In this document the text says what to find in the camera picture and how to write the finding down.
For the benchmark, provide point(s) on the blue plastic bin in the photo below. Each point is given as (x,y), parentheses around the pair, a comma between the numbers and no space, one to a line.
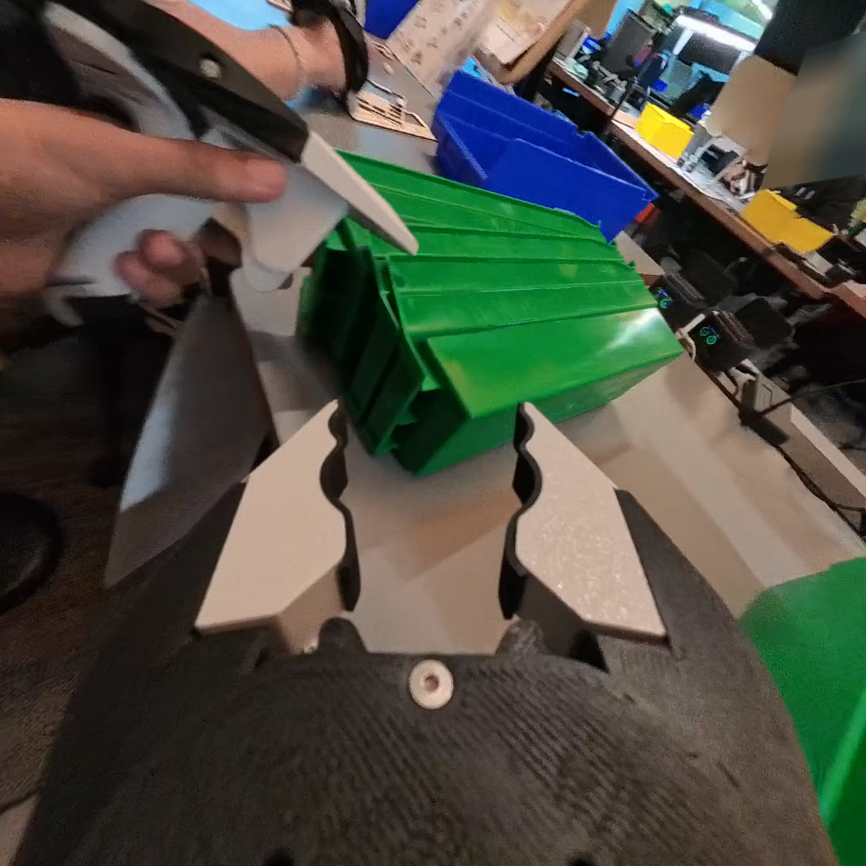
(389,17)
(555,169)

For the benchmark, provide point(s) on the wooden cutout sheet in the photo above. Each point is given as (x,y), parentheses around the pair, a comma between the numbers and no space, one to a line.
(382,108)

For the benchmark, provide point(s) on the green plastic bin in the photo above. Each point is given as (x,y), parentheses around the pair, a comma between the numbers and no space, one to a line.
(473,203)
(818,663)
(514,284)
(555,358)

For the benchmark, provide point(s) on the yellow plastic bin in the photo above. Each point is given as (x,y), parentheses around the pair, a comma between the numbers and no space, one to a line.
(778,216)
(666,128)

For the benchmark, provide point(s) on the black computer monitor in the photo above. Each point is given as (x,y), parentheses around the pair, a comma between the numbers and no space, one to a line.
(710,51)

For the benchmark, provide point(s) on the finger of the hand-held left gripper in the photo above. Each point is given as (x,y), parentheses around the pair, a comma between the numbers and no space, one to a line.
(352,186)

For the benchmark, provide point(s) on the another person's forearm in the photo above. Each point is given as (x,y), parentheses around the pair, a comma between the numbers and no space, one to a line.
(270,47)

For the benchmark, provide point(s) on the long wooden table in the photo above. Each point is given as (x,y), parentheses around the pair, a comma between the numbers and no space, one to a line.
(717,206)

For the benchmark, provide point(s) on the brown cardboard box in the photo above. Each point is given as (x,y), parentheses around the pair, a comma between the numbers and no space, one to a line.
(534,57)

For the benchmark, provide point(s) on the black power station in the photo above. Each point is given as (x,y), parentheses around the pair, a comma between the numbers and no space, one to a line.
(676,294)
(724,345)

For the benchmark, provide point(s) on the printed instruction sheet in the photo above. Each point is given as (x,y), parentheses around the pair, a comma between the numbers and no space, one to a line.
(433,34)

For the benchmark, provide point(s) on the grey desk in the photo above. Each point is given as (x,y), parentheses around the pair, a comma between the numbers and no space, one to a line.
(676,460)

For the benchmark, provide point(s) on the person's left hand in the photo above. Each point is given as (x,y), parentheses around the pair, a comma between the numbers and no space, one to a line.
(101,162)

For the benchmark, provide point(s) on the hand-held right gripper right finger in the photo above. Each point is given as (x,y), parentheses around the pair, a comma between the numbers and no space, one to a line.
(582,541)

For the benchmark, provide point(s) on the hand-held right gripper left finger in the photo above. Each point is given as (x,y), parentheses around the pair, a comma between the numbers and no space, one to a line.
(284,541)

